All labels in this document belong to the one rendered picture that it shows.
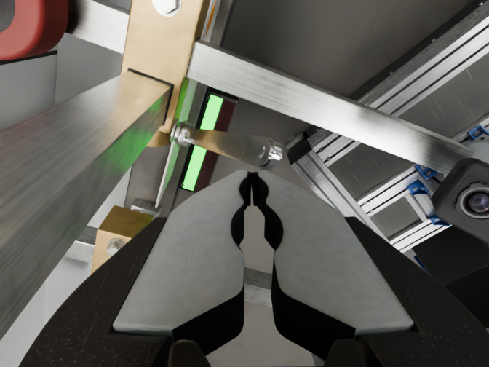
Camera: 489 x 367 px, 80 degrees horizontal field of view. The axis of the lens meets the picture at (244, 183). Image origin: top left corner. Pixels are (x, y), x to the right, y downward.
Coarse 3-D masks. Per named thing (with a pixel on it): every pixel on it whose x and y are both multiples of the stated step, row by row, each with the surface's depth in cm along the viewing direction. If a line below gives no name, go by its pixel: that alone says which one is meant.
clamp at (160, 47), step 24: (144, 0) 21; (192, 0) 21; (144, 24) 22; (168, 24) 22; (192, 24) 22; (144, 48) 23; (168, 48) 23; (192, 48) 24; (120, 72) 24; (144, 72) 24; (168, 72) 24; (168, 120) 26
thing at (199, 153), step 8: (208, 104) 42; (216, 104) 42; (208, 112) 42; (216, 112) 42; (208, 120) 43; (200, 128) 44; (208, 128) 44; (200, 152) 46; (192, 160) 46; (200, 160) 46; (192, 168) 47; (192, 176) 48; (184, 184) 48; (192, 184) 48
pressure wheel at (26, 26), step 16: (0, 0) 19; (16, 0) 18; (32, 0) 18; (48, 0) 19; (64, 0) 21; (0, 16) 19; (16, 16) 19; (32, 16) 19; (48, 16) 19; (64, 16) 21; (0, 32) 19; (16, 32) 19; (32, 32) 19; (48, 32) 20; (64, 32) 22; (0, 48) 20; (16, 48) 20; (32, 48) 20; (48, 48) 22
